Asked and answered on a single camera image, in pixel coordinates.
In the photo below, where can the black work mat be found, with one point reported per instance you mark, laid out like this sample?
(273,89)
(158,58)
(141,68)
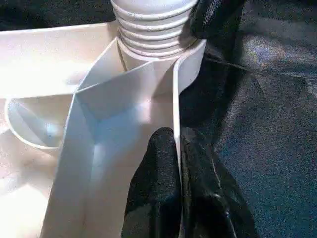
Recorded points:
(272,124)

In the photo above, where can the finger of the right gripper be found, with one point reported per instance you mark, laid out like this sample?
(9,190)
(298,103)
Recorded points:
(213,19)

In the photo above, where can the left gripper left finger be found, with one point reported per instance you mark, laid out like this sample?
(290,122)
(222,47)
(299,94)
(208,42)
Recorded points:
(156,186)

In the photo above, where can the white plastic table leg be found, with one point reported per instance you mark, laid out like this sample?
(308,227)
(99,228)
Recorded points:
(151,27)

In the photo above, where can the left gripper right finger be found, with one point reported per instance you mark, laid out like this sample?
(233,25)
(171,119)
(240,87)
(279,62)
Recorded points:
(210,198)

